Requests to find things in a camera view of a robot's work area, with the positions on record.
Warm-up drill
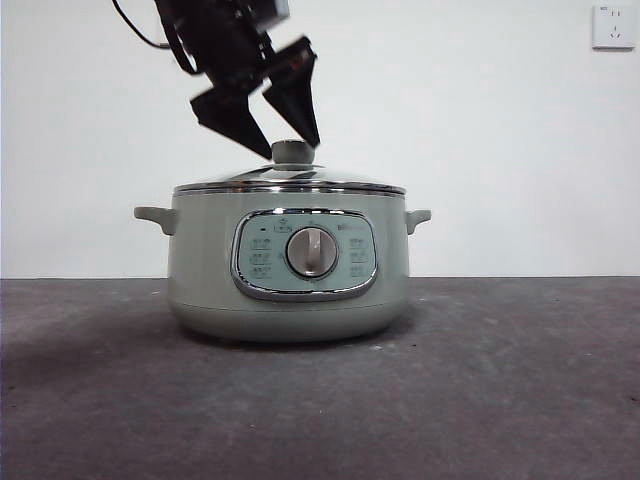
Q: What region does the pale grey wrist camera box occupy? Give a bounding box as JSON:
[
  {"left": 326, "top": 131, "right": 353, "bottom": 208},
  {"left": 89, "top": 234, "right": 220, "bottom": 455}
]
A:
[{"left": 232, "top": 0, "right": 292, "bottom": 25}]

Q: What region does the white wall socket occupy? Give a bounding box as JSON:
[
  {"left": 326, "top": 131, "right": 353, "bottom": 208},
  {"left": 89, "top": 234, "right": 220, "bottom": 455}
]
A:
[{"left": 592, "top": 4, "right": 637, "bottom": 51}]

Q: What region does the black camera cable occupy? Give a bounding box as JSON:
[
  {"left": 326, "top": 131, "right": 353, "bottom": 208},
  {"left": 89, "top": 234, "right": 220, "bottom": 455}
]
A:
[{"left": 111, "top": 0, "right": 174, "bottom": 50}]

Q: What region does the glass lid with green knob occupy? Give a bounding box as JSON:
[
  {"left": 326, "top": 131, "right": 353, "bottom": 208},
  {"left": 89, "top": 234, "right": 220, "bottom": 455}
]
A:
[{"left": 172, "top": 139, "right": 404, "bottom": 196}]

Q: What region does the pale green electric cooking pot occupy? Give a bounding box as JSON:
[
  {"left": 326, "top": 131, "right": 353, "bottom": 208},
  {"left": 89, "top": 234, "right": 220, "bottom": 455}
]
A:
[{"left": 133, "top": 187, "right": 433, "bottom": 345}]

